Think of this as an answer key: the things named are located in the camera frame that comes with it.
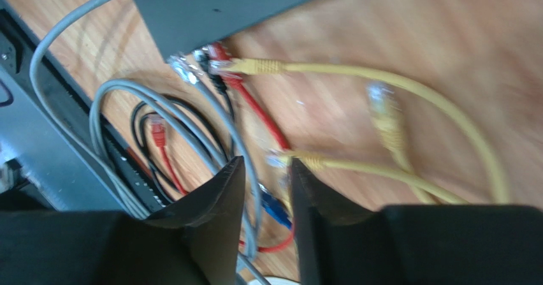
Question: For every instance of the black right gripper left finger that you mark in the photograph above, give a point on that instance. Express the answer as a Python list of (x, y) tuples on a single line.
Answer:
[(192, 241)]

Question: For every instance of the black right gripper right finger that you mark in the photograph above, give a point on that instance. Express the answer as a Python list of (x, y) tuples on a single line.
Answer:
[(341, 242)]

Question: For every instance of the yellow ethernet cable short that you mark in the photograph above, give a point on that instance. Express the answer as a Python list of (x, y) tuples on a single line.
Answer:
[(495, 172)]

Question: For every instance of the yellow ethernet cable port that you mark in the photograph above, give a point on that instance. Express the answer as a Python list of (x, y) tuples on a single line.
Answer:
[(387, 119), (426, 192)]

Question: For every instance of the black network switch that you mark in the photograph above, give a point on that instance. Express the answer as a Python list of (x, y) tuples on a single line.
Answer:
[(181, 26)]

